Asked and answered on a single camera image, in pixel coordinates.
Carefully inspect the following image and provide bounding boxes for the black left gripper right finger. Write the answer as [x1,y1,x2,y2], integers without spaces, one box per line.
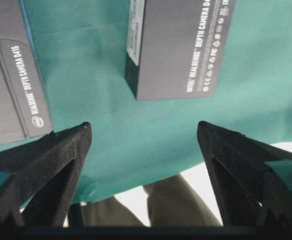
[197,121,292,227]

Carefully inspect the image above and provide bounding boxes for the green table cloth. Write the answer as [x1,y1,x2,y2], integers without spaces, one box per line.
[23,0,292,203]

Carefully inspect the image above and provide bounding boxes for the black RealSense box top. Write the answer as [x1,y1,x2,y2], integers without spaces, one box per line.
[125,0,236,101]

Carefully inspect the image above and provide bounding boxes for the person's dark trouser legs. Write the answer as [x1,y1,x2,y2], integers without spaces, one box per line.
[79,174,222,228]

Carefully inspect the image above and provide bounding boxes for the black realsense box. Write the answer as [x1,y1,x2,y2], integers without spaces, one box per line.
[0,0,53,145]
[125,0,236,101]

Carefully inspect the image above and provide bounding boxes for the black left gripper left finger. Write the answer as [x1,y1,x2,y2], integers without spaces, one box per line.
[0,122,92,227]

